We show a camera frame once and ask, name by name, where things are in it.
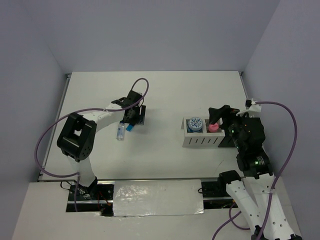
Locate silver foil covered panel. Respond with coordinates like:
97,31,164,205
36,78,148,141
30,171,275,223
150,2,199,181
112,179,204,217

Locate blue slime jar printed lid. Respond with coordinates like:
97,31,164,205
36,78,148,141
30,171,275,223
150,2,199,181
187,116,204,133

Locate blue cap black highlighter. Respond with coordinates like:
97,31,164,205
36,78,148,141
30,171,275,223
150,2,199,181
126,124,134,132

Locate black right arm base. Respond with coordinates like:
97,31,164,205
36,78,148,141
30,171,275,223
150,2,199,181
197,180,232,199

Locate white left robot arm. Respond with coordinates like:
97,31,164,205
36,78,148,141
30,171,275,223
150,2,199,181
57,90,146,200

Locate pink cap clear tube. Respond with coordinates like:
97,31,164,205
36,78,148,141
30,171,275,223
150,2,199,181
208,123,220,133

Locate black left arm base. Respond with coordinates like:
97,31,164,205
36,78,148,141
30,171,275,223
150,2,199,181
60,182,115,217

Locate black slotted organizer box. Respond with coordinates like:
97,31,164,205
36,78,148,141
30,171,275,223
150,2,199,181
218,123,236,148

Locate clear spray bottle blue cap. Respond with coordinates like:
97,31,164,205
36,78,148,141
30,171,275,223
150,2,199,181
116,121,126,141

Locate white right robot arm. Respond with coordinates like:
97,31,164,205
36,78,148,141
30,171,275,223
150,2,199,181
208,100,301,240

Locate white slotted organizer box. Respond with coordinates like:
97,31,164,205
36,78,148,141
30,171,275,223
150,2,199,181
181,116,225,148

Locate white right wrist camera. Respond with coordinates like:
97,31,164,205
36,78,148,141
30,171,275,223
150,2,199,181
236,99,262,117

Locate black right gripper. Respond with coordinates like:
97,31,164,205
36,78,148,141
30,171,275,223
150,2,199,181
208,103,253,150

